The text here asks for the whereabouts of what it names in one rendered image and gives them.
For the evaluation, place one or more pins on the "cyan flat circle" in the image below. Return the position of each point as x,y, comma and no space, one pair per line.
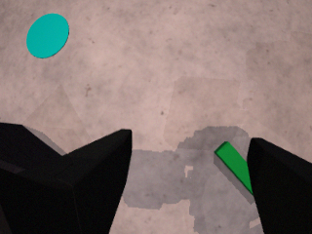
47,35

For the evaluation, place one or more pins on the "green rectangular post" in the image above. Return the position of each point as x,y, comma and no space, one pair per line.
235,162

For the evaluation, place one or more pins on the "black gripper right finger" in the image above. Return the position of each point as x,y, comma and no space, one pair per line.
282,188

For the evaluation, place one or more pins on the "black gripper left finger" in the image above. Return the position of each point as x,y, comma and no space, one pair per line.
78,193

